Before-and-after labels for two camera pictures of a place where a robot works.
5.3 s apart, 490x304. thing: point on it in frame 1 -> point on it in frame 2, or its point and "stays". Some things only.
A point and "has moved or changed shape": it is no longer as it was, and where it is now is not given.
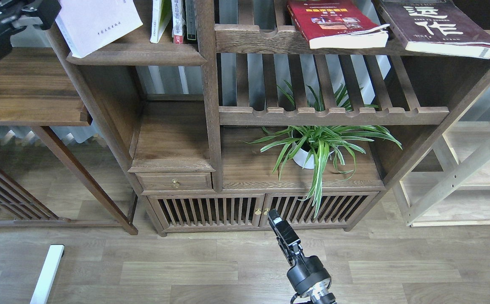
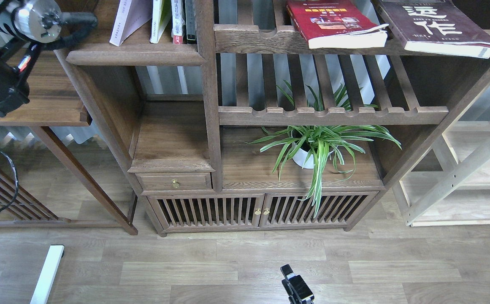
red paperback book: x=339 y=24 stays
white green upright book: x=161 y=14 stays
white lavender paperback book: x=86 y=24 has moved or changed shape
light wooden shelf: x=467 y=178 stays
